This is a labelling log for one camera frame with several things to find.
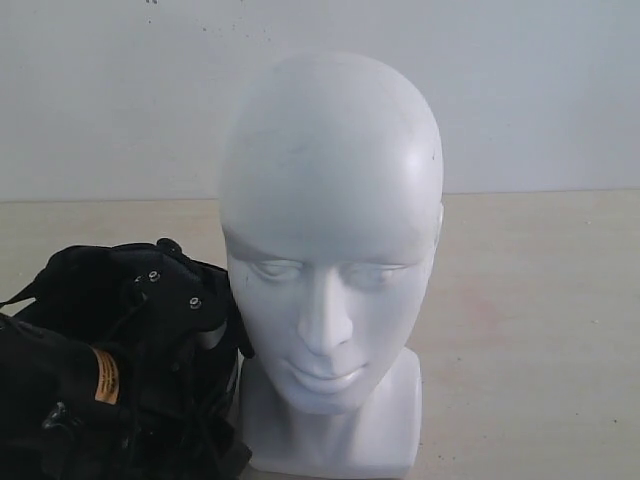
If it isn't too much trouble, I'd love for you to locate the black helmet with visor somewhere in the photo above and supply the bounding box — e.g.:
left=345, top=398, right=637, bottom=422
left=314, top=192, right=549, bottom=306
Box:
left=147, top=238, right=251, bottom=479

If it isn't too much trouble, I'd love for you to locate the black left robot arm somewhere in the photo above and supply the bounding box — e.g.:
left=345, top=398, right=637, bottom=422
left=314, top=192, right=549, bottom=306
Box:
left=1, top=238, right=251, bottom=479

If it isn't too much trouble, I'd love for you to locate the white mannequin head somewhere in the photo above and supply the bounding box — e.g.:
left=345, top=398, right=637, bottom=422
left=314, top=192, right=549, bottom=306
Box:
left=220, top=52, right=444, bottom=479

